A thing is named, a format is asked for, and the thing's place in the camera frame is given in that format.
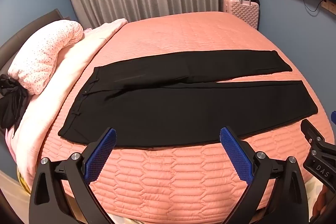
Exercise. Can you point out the pink suitcase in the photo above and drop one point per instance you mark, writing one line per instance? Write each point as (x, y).
(241, 10)

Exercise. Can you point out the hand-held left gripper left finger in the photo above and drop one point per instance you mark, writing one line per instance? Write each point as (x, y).
(101, 152)

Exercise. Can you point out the pink quilted bedspread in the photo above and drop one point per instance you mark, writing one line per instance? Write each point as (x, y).
(168, 56)

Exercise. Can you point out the light pink blanket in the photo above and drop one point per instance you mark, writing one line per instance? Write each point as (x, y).
(78, 56)

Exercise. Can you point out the black cloth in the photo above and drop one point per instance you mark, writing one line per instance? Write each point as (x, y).
(11, 103)

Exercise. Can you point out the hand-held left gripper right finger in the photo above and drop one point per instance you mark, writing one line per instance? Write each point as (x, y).
(236, 153)

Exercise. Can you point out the black pants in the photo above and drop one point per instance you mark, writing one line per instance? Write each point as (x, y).
(183, 108)

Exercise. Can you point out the grey headboard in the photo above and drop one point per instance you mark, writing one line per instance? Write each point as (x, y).
(31, 27)

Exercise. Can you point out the wall socket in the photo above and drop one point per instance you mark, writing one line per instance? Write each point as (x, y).
(329, 5)

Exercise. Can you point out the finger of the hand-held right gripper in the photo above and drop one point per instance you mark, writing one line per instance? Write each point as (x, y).
(334, 117)
(312, 132)

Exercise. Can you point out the floral pink pillow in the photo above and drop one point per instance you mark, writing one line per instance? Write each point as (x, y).
(42, 56)

